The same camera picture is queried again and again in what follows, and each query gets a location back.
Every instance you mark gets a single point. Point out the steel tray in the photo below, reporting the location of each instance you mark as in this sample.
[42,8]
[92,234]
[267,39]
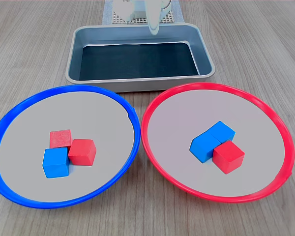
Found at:
[137,84]

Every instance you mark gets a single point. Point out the blue-rimmed white plate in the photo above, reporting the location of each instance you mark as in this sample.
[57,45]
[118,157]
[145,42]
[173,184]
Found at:
[27,137]

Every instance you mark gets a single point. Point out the red-rimmed white plate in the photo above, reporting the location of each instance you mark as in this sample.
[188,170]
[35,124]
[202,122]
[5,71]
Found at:
[255,137]

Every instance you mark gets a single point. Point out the pale perforated base plate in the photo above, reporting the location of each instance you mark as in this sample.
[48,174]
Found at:
[169,18]

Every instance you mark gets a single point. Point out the black tray mat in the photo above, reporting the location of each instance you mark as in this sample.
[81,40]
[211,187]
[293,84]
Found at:
[137,61]

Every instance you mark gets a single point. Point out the small red cube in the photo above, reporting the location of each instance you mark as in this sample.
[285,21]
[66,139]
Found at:
[82,152]
[60,137]
[228,157]

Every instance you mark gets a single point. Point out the small blue cube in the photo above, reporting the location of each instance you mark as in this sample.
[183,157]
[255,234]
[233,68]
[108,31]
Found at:
[222,130]
[55,163]
[202,147]

